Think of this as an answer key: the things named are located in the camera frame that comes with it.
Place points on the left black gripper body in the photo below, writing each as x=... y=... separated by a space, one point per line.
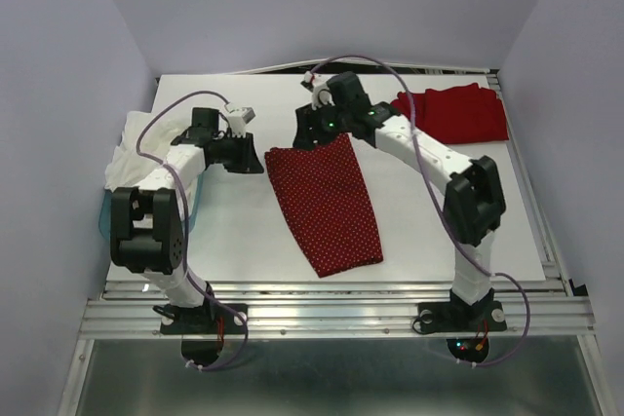
x=226 y=149

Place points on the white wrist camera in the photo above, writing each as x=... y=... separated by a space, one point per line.
x=317 y=85
x=237 y=119

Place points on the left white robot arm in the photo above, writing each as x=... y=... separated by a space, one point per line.
x=149 y=221

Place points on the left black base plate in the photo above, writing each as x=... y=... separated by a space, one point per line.
x=203 y=330

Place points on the teal plastic basket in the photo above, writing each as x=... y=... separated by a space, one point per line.
x=195 y=211

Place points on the folded plain red skirt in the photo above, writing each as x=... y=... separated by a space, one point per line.
x=461 y=115

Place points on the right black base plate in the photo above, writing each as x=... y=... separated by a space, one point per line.
x=468 y=327

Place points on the red polka dot skirt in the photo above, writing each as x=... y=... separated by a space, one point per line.
x=326 y=204

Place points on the aluminium rail frame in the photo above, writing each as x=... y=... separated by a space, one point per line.
x=349 y=349

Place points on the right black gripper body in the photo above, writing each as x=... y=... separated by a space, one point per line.
x=331 y=123

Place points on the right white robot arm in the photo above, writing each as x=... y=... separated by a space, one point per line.
x=466 y=192

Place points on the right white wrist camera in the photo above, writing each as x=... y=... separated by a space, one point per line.
x=317 y=85

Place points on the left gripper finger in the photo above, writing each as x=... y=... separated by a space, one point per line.
x=236 y=165
x=251 y=162

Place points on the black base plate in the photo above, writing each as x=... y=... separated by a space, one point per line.
x=203 y=330
x=468 y=327

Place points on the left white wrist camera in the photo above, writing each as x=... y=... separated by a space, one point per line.
x=237 y=119

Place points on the white skirt in basket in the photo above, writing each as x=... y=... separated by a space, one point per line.
x=145 y=147

